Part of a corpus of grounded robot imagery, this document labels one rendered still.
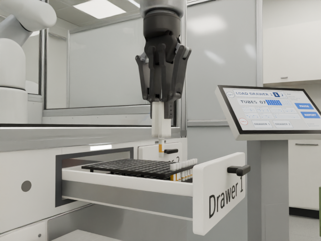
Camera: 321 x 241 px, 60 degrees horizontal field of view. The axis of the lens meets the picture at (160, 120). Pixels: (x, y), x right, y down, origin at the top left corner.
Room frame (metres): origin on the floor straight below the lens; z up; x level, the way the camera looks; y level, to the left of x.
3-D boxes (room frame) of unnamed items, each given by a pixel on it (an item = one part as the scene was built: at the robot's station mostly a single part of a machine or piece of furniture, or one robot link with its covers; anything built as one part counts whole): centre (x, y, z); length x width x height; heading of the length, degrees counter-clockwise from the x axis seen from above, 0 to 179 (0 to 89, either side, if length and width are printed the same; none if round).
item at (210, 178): (0.57, -0.13, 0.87); 0.29 x 0.02 x 0.11; 150
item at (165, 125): (0.55, -0.01, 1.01); 0.03 x 0.01 x 0.07; 139
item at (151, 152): (1.00, -0.01, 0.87); 0.29 x 0.02 x 0.11; 150
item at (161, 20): (0.55, 0.00, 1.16); 0.08 x 0.07 x 0.09; 49
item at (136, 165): (0.67, 0.04, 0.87); 0.22 x 0.18 x 0.06; 60
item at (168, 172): (0.62, -0.04, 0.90); 0.18 x 0.02 x 0.01; 150
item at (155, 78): (0.56, 0.01, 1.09); 0.04 x 0.01 x 0.11; 139
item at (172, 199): (0.67, 0.05, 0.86); 0.40 x 0.26 x 0.06; 60
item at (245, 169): (0.56, -0.15, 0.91); 0.07 x 0.04 x 0.01; 150
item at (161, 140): (0.55, 0.00, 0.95); 0.01 x 0.01 x 0.05
